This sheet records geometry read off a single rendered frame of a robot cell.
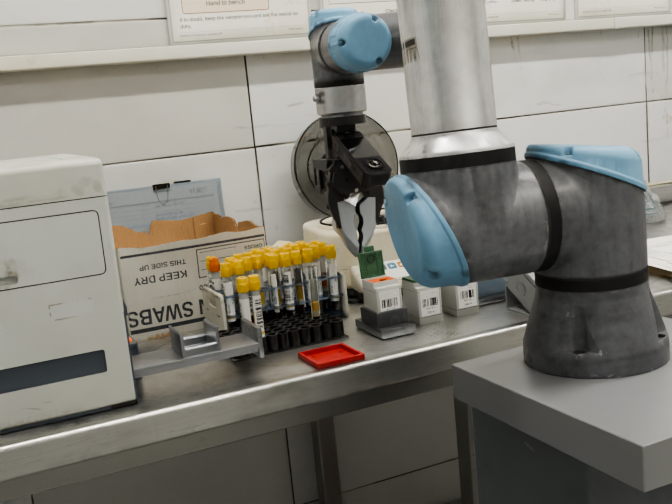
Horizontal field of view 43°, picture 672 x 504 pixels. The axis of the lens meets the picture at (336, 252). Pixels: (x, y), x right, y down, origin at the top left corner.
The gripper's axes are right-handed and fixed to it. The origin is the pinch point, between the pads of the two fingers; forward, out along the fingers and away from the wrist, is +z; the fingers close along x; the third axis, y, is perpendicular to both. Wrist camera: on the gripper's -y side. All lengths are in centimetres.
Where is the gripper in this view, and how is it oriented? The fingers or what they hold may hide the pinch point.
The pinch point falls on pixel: (359, 249)
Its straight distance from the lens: 130.6
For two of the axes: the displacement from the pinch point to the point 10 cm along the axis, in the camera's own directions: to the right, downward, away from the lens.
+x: -9.2, 1.5, -3.6
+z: 0.9, 9.8, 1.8
